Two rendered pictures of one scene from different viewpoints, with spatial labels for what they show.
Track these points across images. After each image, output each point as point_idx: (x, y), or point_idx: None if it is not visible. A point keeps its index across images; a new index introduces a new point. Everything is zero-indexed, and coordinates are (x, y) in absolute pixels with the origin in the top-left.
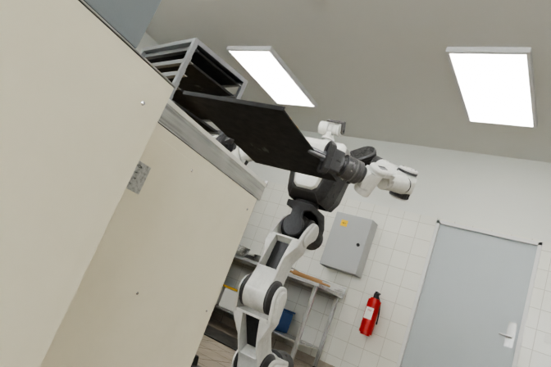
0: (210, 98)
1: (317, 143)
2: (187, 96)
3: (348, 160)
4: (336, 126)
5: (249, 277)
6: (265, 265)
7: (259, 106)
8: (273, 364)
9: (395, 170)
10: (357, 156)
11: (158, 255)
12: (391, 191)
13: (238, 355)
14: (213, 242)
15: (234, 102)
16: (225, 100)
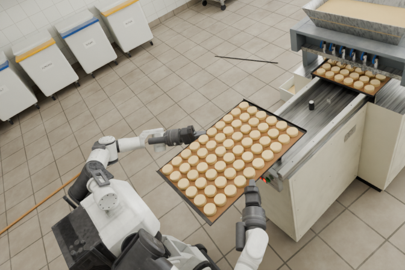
0: (285, 121)
1: (137, 193)
2: (302, 132)
3: (179, 130)
4: (102, 180)
5: (205, 260)
6: (193, 252)
7: (255, 106)
8: None
9: (106, 150)
10: (108, 175)
11: None
12: (117, 158)
13: None
14: None
15: (269, 113)
16: (275, 116)
